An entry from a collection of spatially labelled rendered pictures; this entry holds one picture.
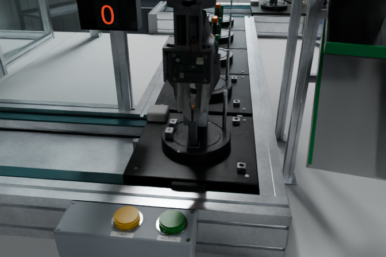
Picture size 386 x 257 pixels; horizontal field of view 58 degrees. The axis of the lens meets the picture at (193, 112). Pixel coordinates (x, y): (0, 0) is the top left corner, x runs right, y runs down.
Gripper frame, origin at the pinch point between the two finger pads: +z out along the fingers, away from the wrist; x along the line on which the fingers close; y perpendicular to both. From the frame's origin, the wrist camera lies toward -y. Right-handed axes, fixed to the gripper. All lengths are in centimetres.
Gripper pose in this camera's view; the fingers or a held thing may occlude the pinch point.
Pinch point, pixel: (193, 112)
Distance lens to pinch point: 60.6
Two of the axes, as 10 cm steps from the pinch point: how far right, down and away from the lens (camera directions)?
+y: -1.1, 4.7, -8.8
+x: 9.9, 0.5, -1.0
